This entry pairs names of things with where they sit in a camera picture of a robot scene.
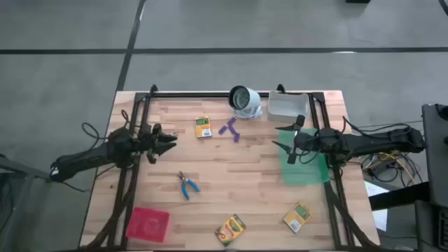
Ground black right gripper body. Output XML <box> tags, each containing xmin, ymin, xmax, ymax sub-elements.
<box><xmin>286</xmin><ymin>114</ymin><xmax>321</xmax><ymax>165</ymax></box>

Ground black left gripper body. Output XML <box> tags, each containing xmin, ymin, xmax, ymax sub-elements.
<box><xmin>138</xmin><ymin>122</ymin><xmax>168</xmax><ymax>165</ymax></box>

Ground yellow green card box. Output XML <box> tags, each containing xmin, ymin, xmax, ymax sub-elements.
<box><xmin>282</xmin><ymin>202</ymin><xmax>312</xmax><ymax>235</ymax></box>
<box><xmin>195</xmin><ymin>115</ymin><xmax>214</xmax><ymax>139</ymax></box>

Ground blue handled pliers dark jaws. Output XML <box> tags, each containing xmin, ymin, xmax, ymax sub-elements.
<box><xmin>177</xmin><ymin>170</ymin><xmax>202</xmax><ymax>202</ymax></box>

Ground yellow Crayola crayon box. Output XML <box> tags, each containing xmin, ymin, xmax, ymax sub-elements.
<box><xmin>214</xmin><ymin>213</ymin><xmax>247</xmax><ymax>248</ymax></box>

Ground white plastic bin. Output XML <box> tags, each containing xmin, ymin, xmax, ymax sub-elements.
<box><xmin>267</xmin><ymin>90</ymin><xmax>312</xmax><ymax>123</ymax></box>

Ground translucent teal green bin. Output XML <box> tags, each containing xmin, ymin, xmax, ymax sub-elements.
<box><xmin>278</xmin><ymin>127</ymin><xmax>331</xmax><ymax>186</ymax></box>

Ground white spotlight lamp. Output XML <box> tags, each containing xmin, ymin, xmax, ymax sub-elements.
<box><xmin>228</xmin><ymin>85</ymin><xmax>263</xmax><ymax>119</ymax></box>

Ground red plastic basket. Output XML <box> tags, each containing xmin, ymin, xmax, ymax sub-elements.
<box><xmin>125</xmin><ymin>206</ymin><xmax>171</xmax><ymax>244</ymax></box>

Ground white paper sheet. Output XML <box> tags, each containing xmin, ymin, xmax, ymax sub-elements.
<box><xmin>363</xmin><ymin>180</ymin><xmax>390</xmax><ymax>199</ymax></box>
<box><xmin>372</xmin><ymin>209</ymin><xmax>389</xmax><ymax>232</ymax></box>

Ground black desk beam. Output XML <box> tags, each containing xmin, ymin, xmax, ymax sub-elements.
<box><xmin>368</xmin><ymin>181</ymin><xmax>431</xmax><ymax>211</ymax></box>

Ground grey metal table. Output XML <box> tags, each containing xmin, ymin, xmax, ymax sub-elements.
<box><xmin>0</xmin><ymin>153</ymin><xmax>57</xmax><ymax>252</ymax></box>

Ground black equipment case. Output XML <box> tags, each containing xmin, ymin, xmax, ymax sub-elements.
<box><xmin>414</xmin><ymin>199</ymin><xmax>448</xmax><ymax>251</ymax></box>

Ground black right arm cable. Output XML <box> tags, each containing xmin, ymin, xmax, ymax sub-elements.
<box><xmin>296</xmin><ymin>117</ymin><xmax>412</xmax><ymax>165</ymax></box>

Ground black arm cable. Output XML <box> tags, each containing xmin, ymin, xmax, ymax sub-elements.
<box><xmin>296</xmin><ymin>117</ymin><xmax>412</xmax><ymax>165</ymax></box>
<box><xmin>61</xmin><ymin>108</ymin><xmax>141</xmax><ymax>193</ymax></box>

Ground white coiled lamp cable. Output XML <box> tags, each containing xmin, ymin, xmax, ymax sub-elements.
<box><xmin>232</xmin><ymin>104</ymin><xmax>263</xmax><ymax>120</ymax></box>

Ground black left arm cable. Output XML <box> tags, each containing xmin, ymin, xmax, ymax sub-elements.
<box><xmin>61</xmin><ymin>108</ymin><xmax>141</xmax><ymax>193</ymax></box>

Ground tangled floor cable bundle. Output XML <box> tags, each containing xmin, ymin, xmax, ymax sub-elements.
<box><xmin>358</xmin><ymin>120</ymin><xmax>426</xmax><ymax>186</ymax></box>

